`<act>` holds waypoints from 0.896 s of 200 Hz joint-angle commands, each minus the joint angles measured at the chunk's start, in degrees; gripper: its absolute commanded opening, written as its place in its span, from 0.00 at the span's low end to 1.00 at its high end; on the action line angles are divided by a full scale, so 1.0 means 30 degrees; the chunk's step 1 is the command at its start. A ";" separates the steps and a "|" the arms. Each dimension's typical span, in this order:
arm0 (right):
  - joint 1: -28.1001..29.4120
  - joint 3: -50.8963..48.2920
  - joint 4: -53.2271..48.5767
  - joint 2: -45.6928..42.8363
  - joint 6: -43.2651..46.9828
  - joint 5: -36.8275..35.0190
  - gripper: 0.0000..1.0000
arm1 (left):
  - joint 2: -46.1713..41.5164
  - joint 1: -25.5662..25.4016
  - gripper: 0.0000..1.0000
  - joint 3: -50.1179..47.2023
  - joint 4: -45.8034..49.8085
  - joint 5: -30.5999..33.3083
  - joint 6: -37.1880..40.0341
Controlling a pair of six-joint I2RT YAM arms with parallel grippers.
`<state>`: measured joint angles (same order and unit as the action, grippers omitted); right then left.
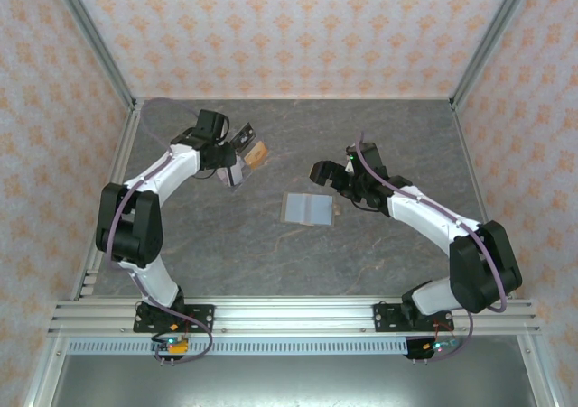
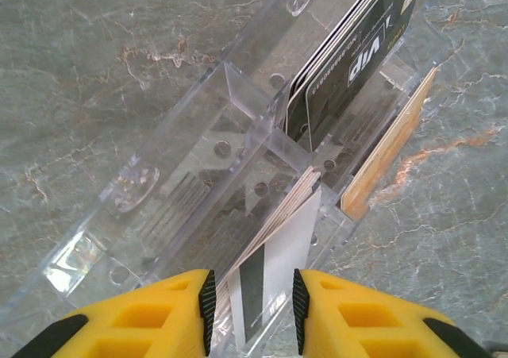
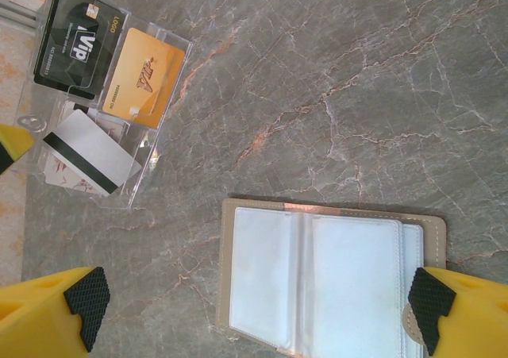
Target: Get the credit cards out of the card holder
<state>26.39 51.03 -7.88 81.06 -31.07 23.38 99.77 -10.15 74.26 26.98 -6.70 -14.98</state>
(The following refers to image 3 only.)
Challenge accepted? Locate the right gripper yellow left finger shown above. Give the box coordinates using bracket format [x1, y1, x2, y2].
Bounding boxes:
[0, 266, 110, 358]

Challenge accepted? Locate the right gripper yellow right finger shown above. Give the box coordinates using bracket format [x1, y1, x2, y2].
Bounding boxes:
[408, 266, 508, 358]

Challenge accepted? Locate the white card with red print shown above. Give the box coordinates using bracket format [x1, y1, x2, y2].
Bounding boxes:
[44, 111, 132, 194]

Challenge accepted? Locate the white card with black stripe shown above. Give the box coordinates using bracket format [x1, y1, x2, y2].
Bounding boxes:
[42, 110, 143, 197]

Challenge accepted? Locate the gold VIP card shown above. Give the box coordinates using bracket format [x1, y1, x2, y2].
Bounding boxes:
[102, 27, 187, 129]

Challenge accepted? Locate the black VIP card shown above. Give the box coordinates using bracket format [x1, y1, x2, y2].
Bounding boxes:
[33, 0, 130, 99]

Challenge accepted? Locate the clear acrylic card box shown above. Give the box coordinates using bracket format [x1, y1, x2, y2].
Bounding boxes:
[15, 0, 195, 212]

